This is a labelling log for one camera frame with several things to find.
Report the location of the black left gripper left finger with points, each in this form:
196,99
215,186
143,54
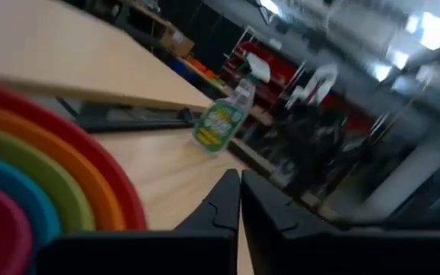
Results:
204,248

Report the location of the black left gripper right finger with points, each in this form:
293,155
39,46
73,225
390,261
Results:
300,248

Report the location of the clear spray bottle green label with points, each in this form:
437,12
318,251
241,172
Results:
218,126

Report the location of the blue bowl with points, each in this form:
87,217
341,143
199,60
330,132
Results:
44,214

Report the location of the orange bowl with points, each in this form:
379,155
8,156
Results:
105,214

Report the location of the large red bowl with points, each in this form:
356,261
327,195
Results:
109,172

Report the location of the green bowl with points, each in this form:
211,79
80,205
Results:
75,214

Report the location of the red storage rack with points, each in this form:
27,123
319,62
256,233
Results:
281,70

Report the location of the brown cardboard box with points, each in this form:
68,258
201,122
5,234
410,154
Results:
177,41

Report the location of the light wooden desk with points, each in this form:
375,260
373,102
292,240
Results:
71,49

